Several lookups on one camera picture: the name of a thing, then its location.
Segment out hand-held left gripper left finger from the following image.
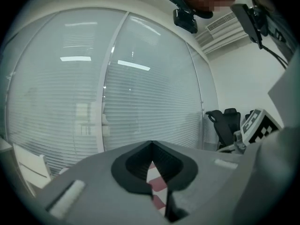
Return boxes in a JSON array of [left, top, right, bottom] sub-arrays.
[[35, 140, 171, 225]]

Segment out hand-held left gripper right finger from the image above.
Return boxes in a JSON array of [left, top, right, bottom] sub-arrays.
[[151, 140, 244, 225]]

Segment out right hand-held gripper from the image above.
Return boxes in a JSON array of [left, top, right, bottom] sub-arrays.
[[216, 108, 285, 154]]

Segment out black office chair with headrest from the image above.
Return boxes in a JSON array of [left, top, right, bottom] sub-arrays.
[[205, 110, 235, 150]]

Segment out table with checkered tablecloth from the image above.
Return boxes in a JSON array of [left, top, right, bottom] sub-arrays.
[[146, 161, 168, 211]]

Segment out white wooden chair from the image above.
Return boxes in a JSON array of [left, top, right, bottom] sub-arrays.
[[12, 143, 53, 190]]

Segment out white side desk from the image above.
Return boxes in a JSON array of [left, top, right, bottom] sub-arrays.
[[0, 136, 13, 153]]

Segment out white ceiling pipes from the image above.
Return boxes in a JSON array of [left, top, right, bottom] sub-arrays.
[[195, 26, 249, 55]]

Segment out white ceiling air vent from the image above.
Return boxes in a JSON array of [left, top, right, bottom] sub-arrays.
[[206, 11, 238, 33]]

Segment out black head-worn camera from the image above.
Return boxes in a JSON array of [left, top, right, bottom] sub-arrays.
[[172, 8, 198, 34]]

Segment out black head-mounted camera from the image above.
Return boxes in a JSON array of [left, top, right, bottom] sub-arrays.
[[250, 0, 300, 64]]

